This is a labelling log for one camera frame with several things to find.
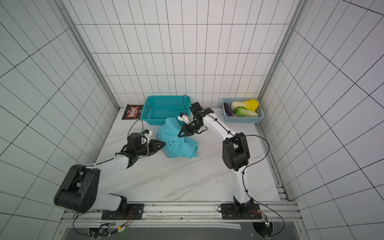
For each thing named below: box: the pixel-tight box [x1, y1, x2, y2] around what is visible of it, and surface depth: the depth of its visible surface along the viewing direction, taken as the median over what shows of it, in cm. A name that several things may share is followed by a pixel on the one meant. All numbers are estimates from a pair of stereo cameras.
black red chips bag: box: [121, 104, 144, 120], surface depth 120 cm
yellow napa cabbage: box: [231, 99, 259, 112], surface depth 113 cm
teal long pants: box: [157, 117, 199, 158], surface depth 87 cm
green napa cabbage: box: [234, 106, 259, 117], surface depth 109 cm
